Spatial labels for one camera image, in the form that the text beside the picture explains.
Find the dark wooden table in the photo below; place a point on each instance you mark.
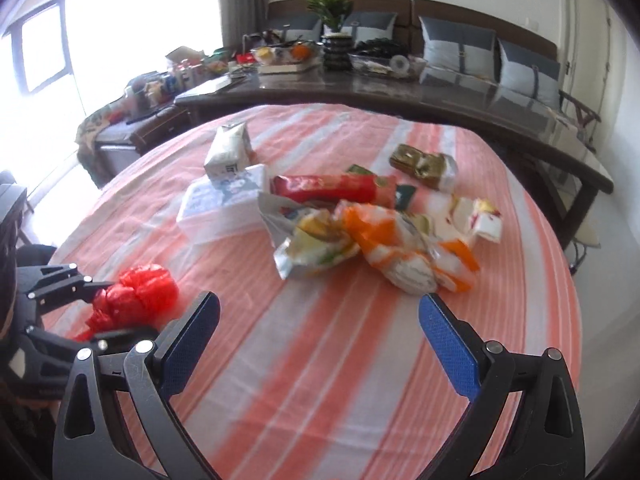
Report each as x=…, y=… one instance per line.
x=450, y=95

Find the white tissue pack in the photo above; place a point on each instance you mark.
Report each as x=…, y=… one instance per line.
x=215, y=210

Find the pile of bottles and boxes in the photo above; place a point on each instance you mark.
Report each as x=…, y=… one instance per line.
x=185, y=70

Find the orange white wrapper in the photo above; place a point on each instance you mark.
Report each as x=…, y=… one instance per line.
x=400, y=260

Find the small white drink carton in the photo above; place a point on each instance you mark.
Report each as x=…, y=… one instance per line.
x=227, y=152

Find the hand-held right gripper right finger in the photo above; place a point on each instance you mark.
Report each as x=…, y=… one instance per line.
x=447, y=345

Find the blue white cushion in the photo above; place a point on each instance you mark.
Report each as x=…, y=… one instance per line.
x=370, y=27
x=530, y=72
x=295, y=27
x=457, y=50

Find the yellow white wrapper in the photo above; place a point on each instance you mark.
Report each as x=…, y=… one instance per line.
x=310, y=250

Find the window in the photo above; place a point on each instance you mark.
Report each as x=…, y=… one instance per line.
x=125, y=35

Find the black ribbed vase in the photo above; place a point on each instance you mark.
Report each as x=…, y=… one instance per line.
x=336, y=52

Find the wooden chair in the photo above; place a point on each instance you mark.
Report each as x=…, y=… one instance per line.
x=582, y=115

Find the green potted plant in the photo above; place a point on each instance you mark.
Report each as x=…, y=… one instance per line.
x=330, y=7

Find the white door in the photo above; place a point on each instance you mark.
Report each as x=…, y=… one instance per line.
x=585, y=30

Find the white tape roll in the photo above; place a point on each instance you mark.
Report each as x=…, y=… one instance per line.
x=400, y=64

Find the brown sofa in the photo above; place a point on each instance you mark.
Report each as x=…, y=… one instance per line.
x=430, y=7

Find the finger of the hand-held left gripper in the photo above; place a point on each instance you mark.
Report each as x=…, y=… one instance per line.
x=60, y=280
x=115, y=336

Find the clear tray with clutter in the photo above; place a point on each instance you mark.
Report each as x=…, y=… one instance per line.
x=380, y=60

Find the grey curtain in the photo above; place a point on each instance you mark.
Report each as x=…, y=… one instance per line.
x=240, y=0

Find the cream snack packet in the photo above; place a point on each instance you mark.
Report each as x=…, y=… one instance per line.
x=480, y=220

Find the brown side cabinet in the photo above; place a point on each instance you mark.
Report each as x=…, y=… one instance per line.
x=150, y=127

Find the red plastic bag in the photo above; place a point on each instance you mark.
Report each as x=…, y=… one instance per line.
x=140, y=290

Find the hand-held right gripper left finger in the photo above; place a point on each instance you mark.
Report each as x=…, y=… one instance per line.
x=192, y=345

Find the long red snack packet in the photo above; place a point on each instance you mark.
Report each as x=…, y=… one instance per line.
x=330, y=187

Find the pink white striped tablecloth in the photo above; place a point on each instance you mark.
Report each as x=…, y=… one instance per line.
x=310, y=360

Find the clear fruit tray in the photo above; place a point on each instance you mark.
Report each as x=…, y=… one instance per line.
x=280, y=54

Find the brown green snack packet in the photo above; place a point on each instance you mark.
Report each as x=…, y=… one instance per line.
x=420, y=162

